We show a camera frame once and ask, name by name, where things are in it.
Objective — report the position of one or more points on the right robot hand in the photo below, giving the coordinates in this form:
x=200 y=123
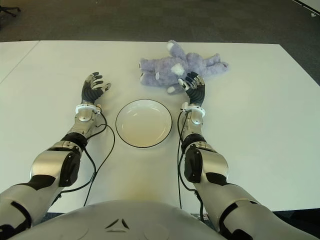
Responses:
x=197 y=92

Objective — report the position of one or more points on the purple plush doll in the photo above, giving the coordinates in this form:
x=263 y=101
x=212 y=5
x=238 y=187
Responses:
x=160 y=67

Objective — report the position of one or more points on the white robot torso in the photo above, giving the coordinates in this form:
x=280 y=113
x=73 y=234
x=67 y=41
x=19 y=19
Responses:
x=120 y=215

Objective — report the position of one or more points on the white scrap on floor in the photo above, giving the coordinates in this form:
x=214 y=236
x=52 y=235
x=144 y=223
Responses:
x=312 y=14

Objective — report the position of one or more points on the black office chair base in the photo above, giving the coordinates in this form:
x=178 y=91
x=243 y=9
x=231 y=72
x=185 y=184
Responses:
x=10 y=12

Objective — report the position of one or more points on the white plate with black rim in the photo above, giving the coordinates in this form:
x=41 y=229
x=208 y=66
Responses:
x=143 y=125

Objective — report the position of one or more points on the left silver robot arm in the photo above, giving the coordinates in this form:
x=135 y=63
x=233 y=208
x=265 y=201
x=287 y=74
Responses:
x=45 y=160

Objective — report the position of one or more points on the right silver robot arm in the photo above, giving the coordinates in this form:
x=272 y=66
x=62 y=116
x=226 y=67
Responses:
x=215 y=160

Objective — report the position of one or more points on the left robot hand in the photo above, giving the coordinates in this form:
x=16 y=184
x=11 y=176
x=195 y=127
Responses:
x=91 y=90

